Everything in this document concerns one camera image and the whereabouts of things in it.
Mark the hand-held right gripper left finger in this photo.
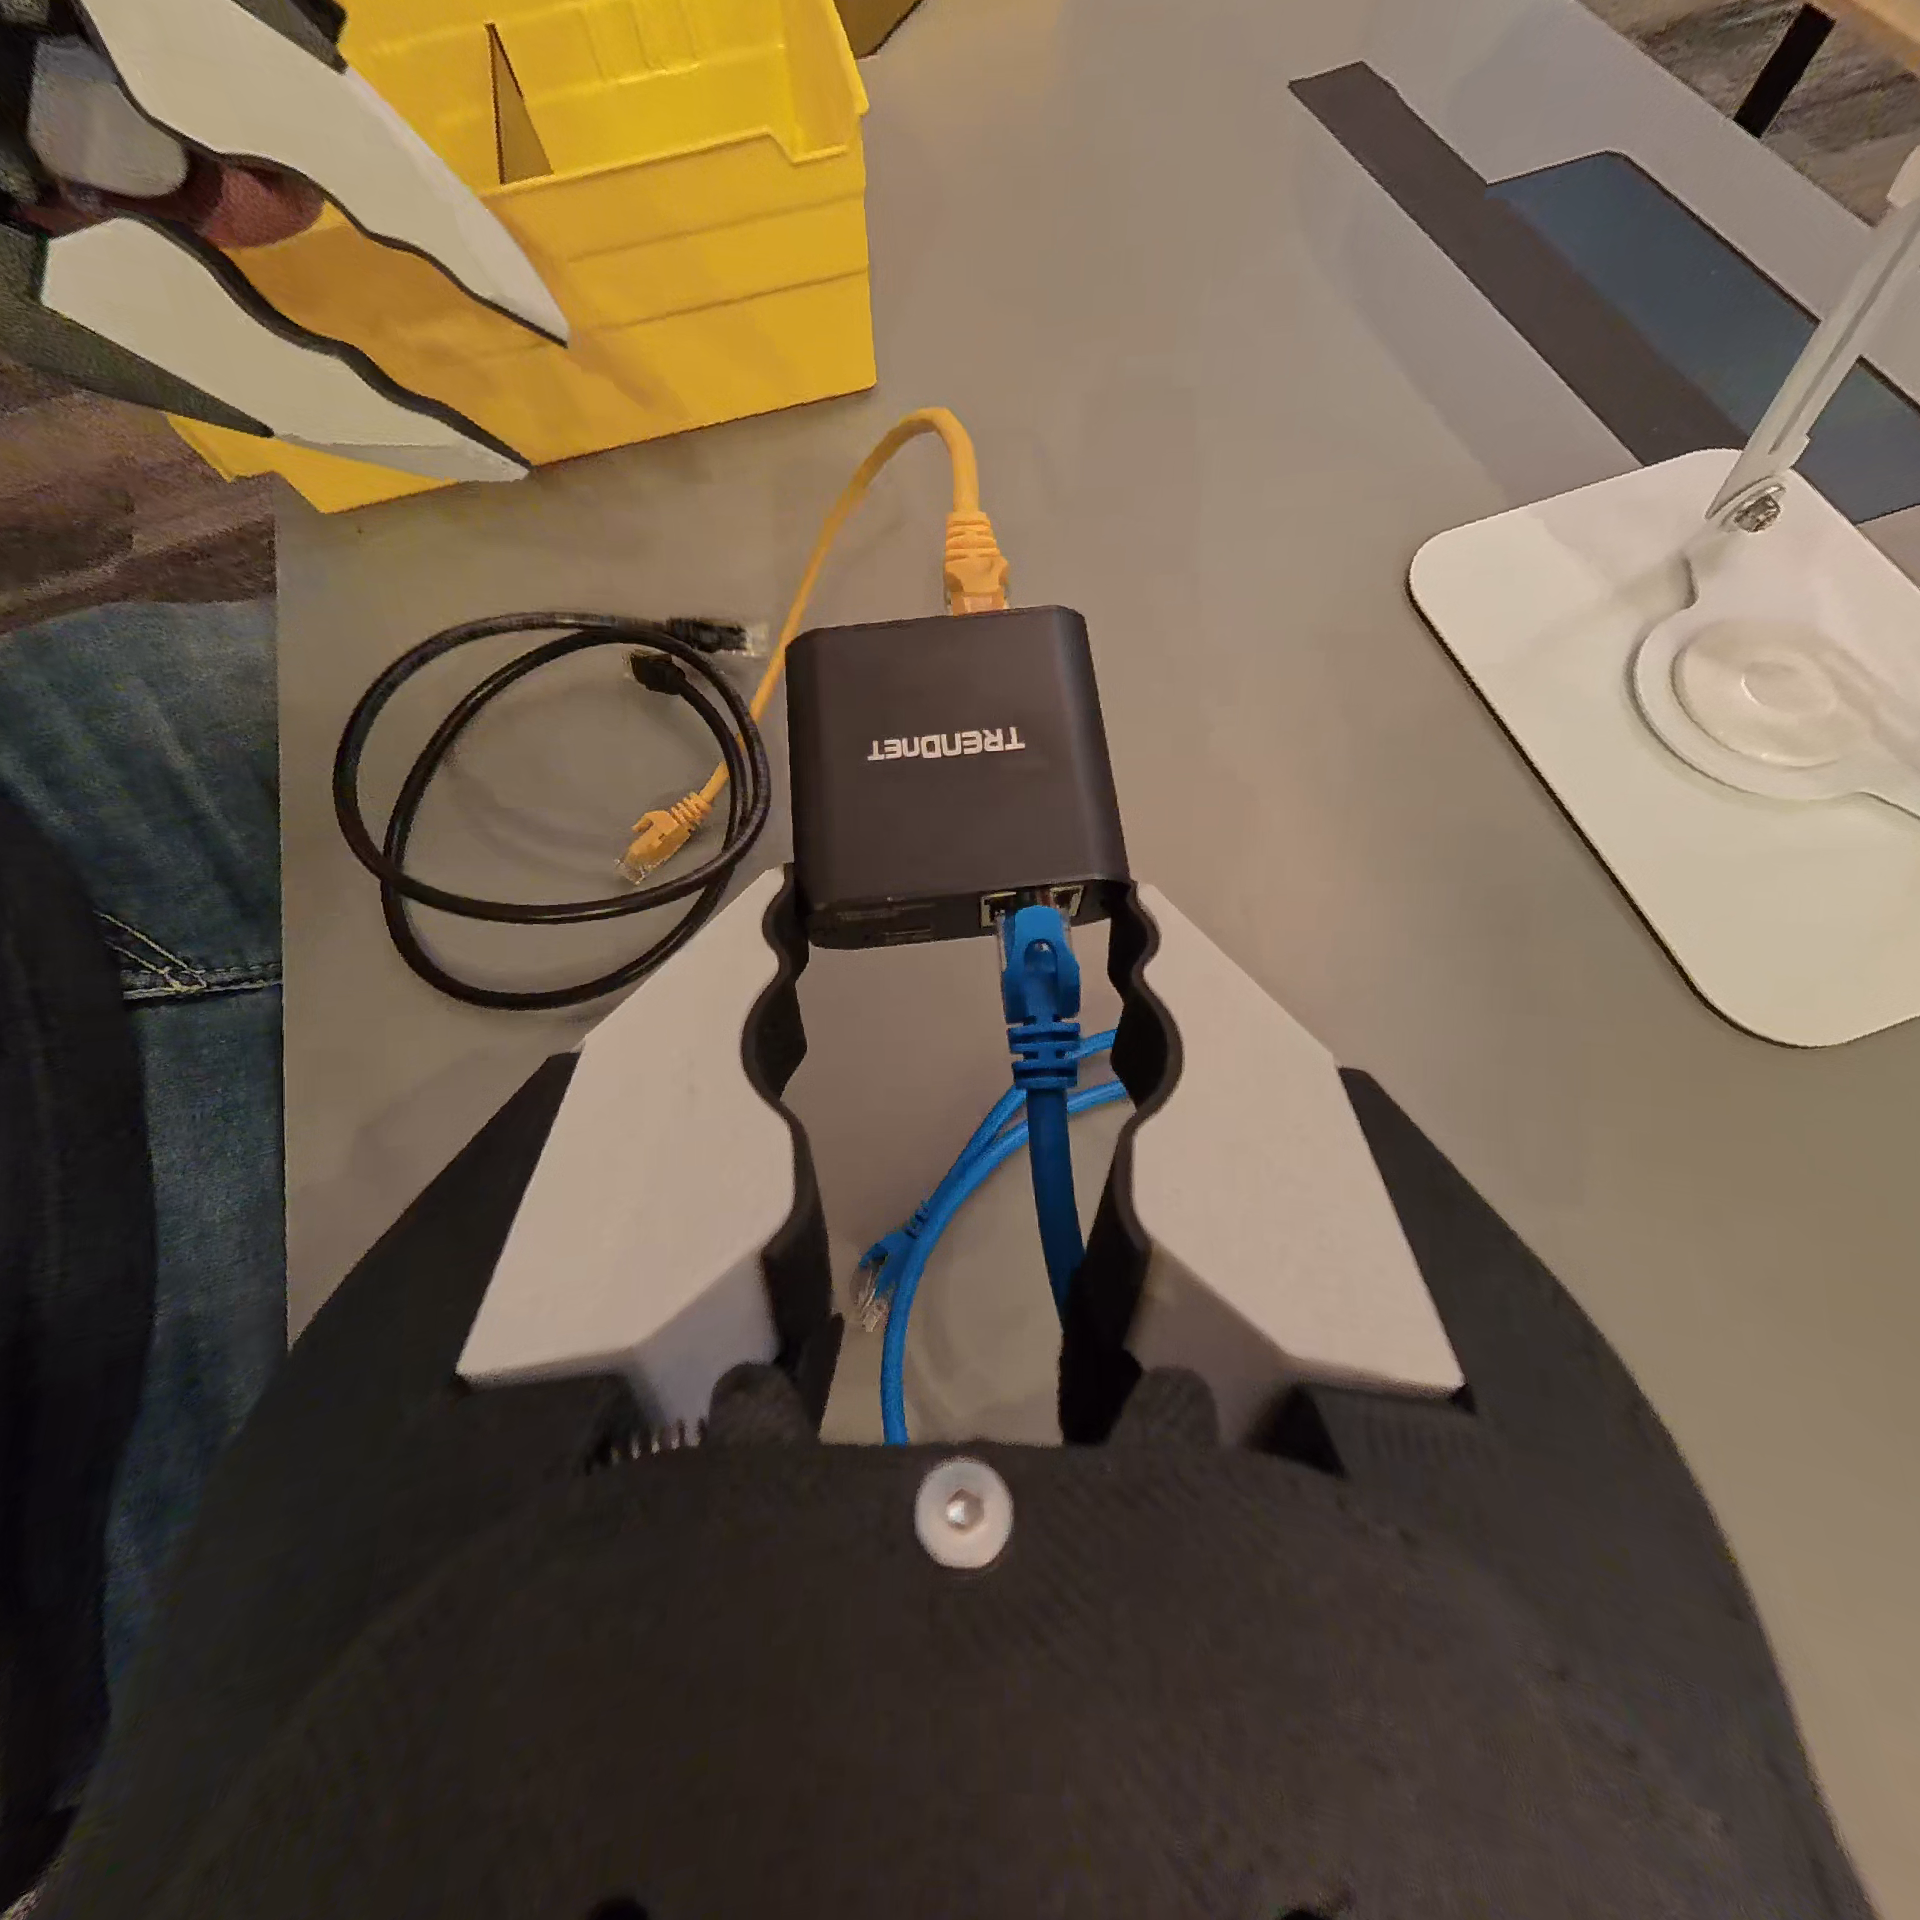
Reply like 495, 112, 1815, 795
454, 864, 833, 1407

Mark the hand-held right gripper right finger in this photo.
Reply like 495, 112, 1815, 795
1063, 883, 1468, 1430

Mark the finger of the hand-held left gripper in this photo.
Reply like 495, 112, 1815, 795
41, 221, 537, 487
70, 0, 575, 350

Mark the blue ethernet cable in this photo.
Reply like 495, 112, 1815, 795
847, 900, 1144, 1450

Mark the black network adapter box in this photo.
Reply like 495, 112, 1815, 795
783, 604, 1130, 950

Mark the orange ethernet cable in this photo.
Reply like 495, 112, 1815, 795
617, 407, 1017, 887

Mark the yellow plastic bin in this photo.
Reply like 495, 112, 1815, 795
167, 0, 880, 515

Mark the person's jeans leg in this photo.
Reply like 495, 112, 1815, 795
0, 599, 289, 1653

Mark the black ethernet cable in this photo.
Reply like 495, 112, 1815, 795
334, 613, 783, 1010

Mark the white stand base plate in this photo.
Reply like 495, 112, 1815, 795
1407, 447, 1920, 1048

